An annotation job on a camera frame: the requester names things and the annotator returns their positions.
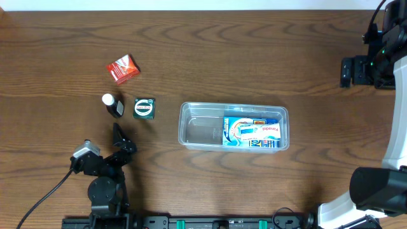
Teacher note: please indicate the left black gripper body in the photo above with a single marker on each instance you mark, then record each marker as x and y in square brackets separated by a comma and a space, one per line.
[120, 156]

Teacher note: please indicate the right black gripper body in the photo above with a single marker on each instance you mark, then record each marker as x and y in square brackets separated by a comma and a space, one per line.
[346, 72]

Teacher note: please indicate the red small box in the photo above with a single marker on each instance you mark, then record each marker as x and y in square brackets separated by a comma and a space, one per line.
[123, 69]

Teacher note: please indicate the clear plastic container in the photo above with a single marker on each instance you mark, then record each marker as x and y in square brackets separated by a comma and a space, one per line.
[201, 125]

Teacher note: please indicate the white Panadol box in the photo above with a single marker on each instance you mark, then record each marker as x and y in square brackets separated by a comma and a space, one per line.
[260, 132]

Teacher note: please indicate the blue cooling patch box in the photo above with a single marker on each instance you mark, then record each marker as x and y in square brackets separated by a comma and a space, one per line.
[231, 132]

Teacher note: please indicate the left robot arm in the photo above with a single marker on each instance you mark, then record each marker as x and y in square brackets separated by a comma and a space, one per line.
[108, 191]

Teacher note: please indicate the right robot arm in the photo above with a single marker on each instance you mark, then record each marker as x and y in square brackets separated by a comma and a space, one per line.
[375, 193]

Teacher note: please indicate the dark bottle white cap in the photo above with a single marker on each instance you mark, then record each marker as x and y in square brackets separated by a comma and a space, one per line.
[114, 106]

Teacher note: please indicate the green Zam-Buk tin box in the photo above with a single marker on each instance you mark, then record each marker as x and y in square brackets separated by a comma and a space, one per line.
[144, 108]

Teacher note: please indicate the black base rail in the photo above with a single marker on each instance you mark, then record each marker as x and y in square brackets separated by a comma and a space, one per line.
[133, 221]

